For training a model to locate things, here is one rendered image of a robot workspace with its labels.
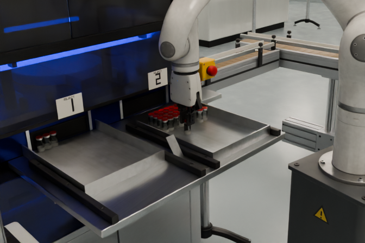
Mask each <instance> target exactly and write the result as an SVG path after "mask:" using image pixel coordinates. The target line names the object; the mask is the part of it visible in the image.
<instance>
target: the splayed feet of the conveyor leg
mask: <svg viewBox="0 0 365 243"><path fill-rule="evenodd" d="M212 235H217V236H221V237H224V238H227V239H229V240H231V241H234V242H236V243H251V239H248V238H245V237H243V236H241V235H239V234H236V233H234V232H232V231H229V230H227V229H224V228H220V227H215V226H213V225H212V223H210V225H209V227H207V228H202V227H201V238H204V239H205V238H209V237H211V236H212Z"/></svg>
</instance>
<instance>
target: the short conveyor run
mask: <svg viewBox="0 0 365 243"><path fill-rule="evenodd" d="M236 42H237V44H236V48H235V49H232V50H228V51H226V52H222V53H218V54H215V55H211V56H207V57H208V58H211V59H215V66H216V67H217V69H218V71H217V74H216V75H215V77H214V78H211V79H207V80H204V81H202V88H204V89H208V90H211V91H217V90H220V89H222V88H225V87H228V86H231V85H234V84H236V83H239V82H241V81H244V80H247V79H250V78H253V77H255V76H258V75H260V74H263V73H266V72H269V71H272V70H274V69H277V68H279V61H280V51H279V50H269V49H266V48H269V47H272V46H274V44H275V43H274V42H271V43H268V44H264V40H263V41H259V42H255V43H252V44H249V45H246V46H242V47H240V43H239V42H240V39H236ZM263 44H264V45H263ZM257 46H258V47H257ZM254 47H255V48H254ZM250 48H251V49H250ZM246 49H247V50H246ZM243 50H244V51H243ZM241 51H242V52H241ZM234 53H235V54H234ZM231 54H232V55H231ZM227 55H228V56H227ZM223 56H225V57H223ZM220 57H221V58H220ZM217 58H219V59H217Z"/></svg>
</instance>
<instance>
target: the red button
mask: <svg viewBox="0 0 365 243"><path fill-rule="evenodd" d="M217 71H218V69H217V67H216V66H213V65H211V66H210V67H209V68H208V70H207V73H208V75H209V76H215V75H216V74H217Z"/></svg>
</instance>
